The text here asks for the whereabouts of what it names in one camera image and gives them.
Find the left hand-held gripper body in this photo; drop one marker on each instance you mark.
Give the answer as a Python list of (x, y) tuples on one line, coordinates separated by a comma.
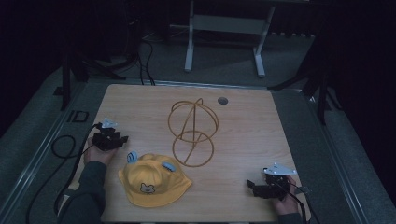
[(107, 140)]

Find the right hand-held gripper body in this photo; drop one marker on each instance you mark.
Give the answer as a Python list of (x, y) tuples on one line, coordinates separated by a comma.
[(275, 183)]

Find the person's left hand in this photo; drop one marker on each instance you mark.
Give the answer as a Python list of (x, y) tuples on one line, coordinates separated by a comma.
[(98, 155)]

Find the person's right hand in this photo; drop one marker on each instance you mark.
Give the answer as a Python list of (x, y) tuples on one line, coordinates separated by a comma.
[(288, 203)]

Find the yellow bucket hat with ears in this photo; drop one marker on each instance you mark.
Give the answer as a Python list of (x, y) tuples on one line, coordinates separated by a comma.
[(152, 183)]

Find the black metal stand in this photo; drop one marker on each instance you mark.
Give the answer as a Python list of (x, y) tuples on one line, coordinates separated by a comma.
[(317, 84), (67, 77)]

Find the grey round table grommet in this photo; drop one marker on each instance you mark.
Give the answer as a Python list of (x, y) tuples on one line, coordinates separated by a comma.
[(222, 100)]

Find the white metal table frame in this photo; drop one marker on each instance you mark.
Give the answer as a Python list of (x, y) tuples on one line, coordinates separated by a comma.
[(224, 25)]

